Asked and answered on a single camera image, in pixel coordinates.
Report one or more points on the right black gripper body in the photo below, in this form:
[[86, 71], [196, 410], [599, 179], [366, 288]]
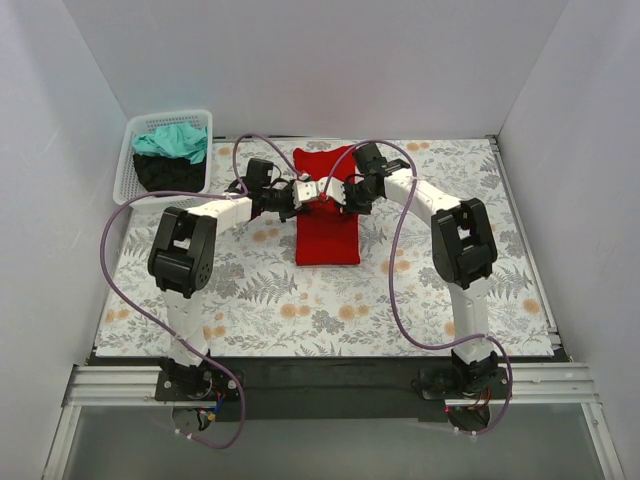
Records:
[[347, 196]]

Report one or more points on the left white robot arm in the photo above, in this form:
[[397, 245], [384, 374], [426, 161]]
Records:
[[181, 263]]

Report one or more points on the aluminium frame rail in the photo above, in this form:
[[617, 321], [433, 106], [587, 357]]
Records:
[[533, 383]]

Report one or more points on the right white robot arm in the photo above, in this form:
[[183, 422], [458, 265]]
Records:
[[463, 253]]

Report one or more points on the white plastic laundry basket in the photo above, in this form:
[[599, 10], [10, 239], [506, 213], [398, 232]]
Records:
[[127, 185]]

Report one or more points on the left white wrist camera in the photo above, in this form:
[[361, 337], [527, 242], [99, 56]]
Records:
[[304, 192]]

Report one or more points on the black t shirt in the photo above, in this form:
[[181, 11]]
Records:
[[158, 173]]

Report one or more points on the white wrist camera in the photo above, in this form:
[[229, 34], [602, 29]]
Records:
[[330, 188], [304, 192]]

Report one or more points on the floral table cloth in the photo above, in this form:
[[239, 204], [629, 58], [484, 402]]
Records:
[[259, 302]]

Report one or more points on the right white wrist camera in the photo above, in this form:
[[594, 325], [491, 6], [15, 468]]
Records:
[[330, 188]]

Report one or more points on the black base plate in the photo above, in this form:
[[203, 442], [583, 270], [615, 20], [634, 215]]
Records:
[[304, 388]]

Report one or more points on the red t shirt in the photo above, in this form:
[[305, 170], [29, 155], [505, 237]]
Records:
[[325, 236]]

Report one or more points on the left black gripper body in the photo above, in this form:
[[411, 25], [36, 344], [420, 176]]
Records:
[[289, 197]]

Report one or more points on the teal t shirt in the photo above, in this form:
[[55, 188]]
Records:
[[174, 141]]

